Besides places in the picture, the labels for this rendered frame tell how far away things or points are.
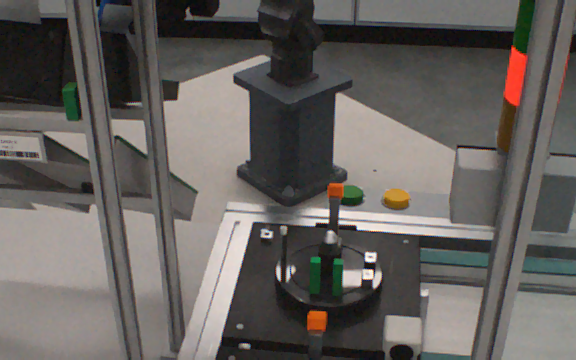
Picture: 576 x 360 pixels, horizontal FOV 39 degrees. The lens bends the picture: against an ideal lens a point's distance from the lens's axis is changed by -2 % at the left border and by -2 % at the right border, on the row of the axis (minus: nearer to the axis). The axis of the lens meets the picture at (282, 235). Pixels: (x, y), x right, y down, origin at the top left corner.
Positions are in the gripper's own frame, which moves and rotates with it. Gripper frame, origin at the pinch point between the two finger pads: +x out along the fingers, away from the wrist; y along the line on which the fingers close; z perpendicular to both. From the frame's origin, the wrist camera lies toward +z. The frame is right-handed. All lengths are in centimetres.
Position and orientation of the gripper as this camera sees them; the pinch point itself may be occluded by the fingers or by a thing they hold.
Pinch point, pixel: (127, 12)
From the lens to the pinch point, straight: 104.1
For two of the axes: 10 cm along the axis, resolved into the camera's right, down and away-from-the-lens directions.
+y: 9.1, 1.9, -3.7
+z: -1.7, -6.3, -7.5
